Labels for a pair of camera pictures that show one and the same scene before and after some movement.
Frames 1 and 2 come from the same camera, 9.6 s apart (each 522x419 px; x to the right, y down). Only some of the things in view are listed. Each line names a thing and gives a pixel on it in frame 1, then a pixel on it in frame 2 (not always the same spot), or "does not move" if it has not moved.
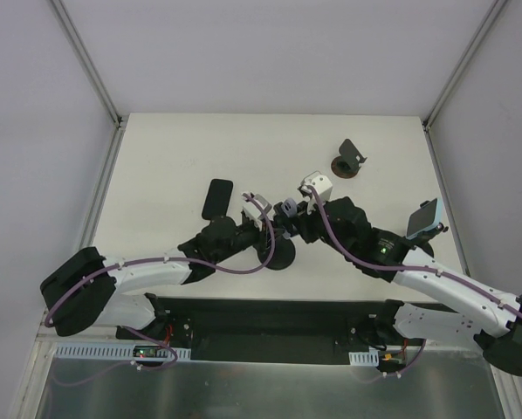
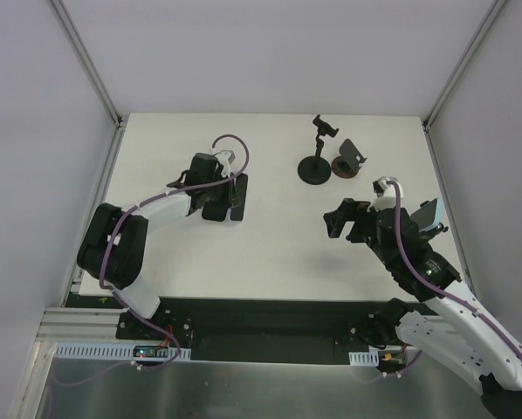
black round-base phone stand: (284, 251) → (316, 169)
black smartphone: (217, 199) does not move
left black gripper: (264, 228) → (225, 192)
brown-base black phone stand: (348, 163) does not move
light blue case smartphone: (425, 218) does not move
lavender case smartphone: (290, 209) → (239, 197)
